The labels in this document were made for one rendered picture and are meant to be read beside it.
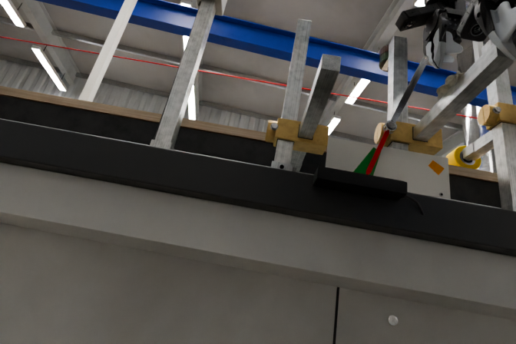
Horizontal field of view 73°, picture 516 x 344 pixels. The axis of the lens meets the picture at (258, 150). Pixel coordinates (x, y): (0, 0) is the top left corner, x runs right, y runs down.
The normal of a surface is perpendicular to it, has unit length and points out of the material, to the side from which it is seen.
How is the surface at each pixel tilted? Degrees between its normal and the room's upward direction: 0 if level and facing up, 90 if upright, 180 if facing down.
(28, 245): 90
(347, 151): 90
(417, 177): 90
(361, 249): 90
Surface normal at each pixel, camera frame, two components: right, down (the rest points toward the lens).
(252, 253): 0.04, -0.42
